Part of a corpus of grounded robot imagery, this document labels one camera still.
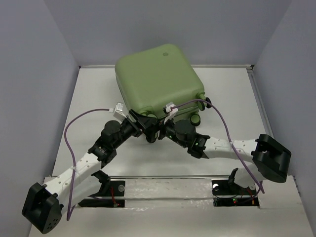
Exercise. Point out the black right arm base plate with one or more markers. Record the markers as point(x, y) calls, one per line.
point(225, 195)

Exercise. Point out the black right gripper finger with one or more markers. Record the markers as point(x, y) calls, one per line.
point(162, 134)
point(154, 130)

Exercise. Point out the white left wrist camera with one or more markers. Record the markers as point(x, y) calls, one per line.
point(118, 111)

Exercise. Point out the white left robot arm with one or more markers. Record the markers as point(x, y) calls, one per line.
point(46, 203)

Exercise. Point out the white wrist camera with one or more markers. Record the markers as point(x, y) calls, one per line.
point(170, 110)
point(118, 111)

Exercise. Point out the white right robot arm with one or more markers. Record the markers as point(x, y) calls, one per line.
point(262, 159)

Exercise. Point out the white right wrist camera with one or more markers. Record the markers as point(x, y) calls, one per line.
point(170, 110)

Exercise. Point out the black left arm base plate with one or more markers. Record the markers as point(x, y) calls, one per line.
point(111, 196)

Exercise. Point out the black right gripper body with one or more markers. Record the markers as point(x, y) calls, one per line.
point(171, 133)

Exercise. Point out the green hard-shell suitcase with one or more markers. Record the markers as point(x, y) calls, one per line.
point(151, 79)

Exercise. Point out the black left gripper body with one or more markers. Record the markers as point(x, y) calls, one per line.
point(128, 129)

